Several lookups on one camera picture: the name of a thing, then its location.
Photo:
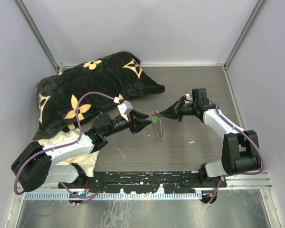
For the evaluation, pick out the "right aluminium frame post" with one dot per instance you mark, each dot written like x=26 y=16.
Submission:
x=245 y=31

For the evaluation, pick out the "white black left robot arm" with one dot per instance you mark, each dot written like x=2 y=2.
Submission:
x=40 y=164

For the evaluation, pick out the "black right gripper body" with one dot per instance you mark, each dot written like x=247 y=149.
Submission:
x=182 y=109

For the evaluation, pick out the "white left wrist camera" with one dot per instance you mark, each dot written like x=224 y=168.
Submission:
x=124 y=109

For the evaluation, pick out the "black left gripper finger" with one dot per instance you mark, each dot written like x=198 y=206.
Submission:
x=139 y=115
x=140 y=124

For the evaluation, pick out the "green key tag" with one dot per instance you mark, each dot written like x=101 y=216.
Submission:
x=154 y=120

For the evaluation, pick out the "black floral plush blanket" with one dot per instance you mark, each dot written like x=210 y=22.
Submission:
x=60 y=99

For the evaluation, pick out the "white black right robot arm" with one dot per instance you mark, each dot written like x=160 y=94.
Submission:
x=240 y=148

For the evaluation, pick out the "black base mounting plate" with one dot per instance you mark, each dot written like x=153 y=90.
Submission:
x=143 y=182

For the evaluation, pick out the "aluminium frame post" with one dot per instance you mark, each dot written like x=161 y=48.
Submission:
x=245 y=31
x=31 y=16

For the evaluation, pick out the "blue slotted cable duct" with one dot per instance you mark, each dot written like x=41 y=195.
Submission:
x=159 y=195

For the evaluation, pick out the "cream white cloth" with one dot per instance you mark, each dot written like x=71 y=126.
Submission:
x=86 y=161

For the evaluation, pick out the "left aluminium frame post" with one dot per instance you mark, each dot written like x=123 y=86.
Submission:
x=31 y=16

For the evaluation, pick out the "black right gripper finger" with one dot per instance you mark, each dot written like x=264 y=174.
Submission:
x=172 y=116
x=171 y=109

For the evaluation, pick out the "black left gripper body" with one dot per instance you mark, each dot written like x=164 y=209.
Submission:
x=131 y=124

